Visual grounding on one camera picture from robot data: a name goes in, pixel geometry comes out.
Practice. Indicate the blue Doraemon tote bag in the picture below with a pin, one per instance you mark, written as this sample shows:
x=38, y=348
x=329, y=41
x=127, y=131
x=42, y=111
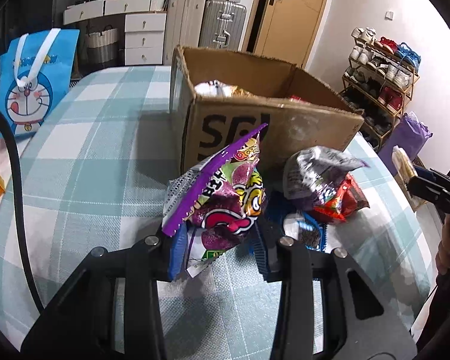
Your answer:
x=35, y=75

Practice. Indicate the silver suitcase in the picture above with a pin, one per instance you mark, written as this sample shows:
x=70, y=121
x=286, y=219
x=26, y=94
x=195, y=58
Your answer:
x=222, y=25

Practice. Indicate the purple plastic bag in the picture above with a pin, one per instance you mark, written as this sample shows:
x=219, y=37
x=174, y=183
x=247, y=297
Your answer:
x=410, y=134

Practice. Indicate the clear cracker pack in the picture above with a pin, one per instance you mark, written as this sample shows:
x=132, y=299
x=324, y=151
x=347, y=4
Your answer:
x=406, y=171

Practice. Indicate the silver purple snack bag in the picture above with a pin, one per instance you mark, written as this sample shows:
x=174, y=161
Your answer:
x=311, y=177

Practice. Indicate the blue Oreo packet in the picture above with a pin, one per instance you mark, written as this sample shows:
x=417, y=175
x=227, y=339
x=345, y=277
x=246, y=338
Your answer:
x=306, y=230

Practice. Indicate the beige suitcase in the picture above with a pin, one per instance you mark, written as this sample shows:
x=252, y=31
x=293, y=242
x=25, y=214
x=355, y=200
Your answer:
x=183, y=26

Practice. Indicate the purple cartoon snack bag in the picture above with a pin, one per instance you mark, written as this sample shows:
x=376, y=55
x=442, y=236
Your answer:
x=210, y=209

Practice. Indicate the red Oreo packet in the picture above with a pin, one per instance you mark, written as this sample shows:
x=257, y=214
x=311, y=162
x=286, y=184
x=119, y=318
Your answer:
x=348, y=200

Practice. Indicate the SF Express cardboard box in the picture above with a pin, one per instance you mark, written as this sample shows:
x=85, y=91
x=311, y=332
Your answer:
x=204, y=125

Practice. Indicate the person's right hand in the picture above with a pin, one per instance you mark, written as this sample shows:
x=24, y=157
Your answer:
x=442, y=257

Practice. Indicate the white drawer cabinet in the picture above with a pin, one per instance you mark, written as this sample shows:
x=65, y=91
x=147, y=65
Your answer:
x=144, y=26

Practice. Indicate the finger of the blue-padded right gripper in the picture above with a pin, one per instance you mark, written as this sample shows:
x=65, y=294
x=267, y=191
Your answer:
x=430, y=185

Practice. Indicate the wooden shoe rack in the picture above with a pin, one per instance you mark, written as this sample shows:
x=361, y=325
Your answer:
x=378, y=84

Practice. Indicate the noodle picture snack bag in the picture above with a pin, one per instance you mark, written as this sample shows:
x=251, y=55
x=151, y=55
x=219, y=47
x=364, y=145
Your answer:
x=216, y=88

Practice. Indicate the teal plaid tablecloth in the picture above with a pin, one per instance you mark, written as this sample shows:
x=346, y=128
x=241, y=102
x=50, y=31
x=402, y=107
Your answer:
x=96, y=173

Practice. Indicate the wooden door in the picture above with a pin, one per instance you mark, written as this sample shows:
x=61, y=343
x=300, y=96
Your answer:
x=285, y=29

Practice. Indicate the woven laundry basket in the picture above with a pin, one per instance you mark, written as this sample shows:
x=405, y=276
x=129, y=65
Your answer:
x=102, y=46

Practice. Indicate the red snack bag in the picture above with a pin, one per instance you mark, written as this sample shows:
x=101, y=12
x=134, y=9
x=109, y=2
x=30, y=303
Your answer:
x=298, y=99

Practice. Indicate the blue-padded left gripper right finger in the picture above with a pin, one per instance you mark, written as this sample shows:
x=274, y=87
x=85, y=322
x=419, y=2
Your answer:
x=328, y=306

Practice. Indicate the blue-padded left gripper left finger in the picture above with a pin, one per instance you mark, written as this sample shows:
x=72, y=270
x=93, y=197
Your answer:
x=78, y=323

